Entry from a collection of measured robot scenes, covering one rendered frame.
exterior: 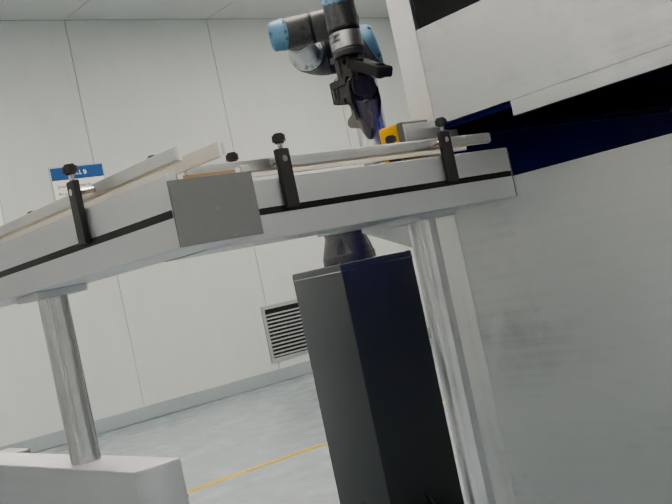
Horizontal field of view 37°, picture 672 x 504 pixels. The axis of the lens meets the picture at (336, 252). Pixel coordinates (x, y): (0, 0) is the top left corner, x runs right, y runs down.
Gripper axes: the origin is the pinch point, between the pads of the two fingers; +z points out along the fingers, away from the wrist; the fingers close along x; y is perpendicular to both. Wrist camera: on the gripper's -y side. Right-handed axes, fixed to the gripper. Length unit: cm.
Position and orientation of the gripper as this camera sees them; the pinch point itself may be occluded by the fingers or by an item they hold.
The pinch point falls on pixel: (371, 132)
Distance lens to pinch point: 235.9
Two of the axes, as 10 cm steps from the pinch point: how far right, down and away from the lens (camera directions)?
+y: -6.1, 1.5, 7.8
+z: 2.1, 9.8, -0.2
